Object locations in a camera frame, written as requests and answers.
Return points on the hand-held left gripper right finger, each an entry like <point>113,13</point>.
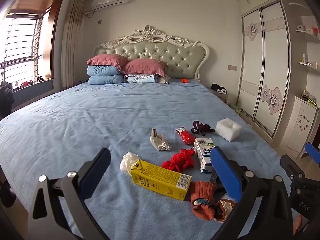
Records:
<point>225,170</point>

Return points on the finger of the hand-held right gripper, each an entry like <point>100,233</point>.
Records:
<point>292,167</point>
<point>312,153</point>

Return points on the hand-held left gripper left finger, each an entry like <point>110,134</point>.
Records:
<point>96,170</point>

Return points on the black cloth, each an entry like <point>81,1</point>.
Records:
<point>215,177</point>

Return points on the white milk carton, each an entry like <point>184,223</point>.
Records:
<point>202,152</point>

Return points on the white cabinet with stickers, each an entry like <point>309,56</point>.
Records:
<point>302,127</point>

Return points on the orange sock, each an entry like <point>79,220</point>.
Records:
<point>202,192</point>

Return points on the tan sock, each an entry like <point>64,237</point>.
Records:
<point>226,208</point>

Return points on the white foam block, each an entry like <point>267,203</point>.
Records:
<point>228,131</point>

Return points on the red cloth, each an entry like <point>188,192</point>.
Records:
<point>180,161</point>

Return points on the red snack packet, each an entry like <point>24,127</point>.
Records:
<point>186,137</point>

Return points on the toys on cabinet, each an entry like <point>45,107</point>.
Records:
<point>308,97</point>

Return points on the bed with blue sheet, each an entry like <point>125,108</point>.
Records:
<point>100,110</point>

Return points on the pale green storage box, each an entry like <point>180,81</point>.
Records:
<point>235,109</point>

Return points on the yellow drink carton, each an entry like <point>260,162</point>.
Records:
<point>160,180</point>

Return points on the beige sock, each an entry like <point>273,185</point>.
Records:
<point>158,140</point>

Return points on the grey nightstand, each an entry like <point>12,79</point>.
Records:
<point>221,97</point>

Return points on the grey corner shelf unit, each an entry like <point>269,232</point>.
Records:
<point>300,75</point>

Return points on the dark clothes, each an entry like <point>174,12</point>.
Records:
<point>218,87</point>

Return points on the folded blue quilt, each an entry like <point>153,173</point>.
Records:
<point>105,80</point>
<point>102,70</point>

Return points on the small red box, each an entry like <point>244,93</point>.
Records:
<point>185,80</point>

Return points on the folded patterned blanket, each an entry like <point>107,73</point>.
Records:
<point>140,78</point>

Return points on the white sliding wardrobe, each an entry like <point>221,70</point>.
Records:
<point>265,62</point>

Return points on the pink pillow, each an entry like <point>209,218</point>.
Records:
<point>107,61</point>
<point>142,67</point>

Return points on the windowsill toys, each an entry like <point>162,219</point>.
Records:
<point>26,83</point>

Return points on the dark jacket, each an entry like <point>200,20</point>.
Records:
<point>6,100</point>

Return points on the beige striped curtain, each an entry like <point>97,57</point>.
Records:
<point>73,42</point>

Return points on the tufted green ornate headboard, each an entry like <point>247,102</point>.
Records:
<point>155,52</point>

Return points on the barred window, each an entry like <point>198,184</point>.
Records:
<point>22,42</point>

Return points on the white air conditioner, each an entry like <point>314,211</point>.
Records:
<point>110,0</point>

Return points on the wall switch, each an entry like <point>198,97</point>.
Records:
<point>232,67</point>

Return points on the white wall camera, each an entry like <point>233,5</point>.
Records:
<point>88,13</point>

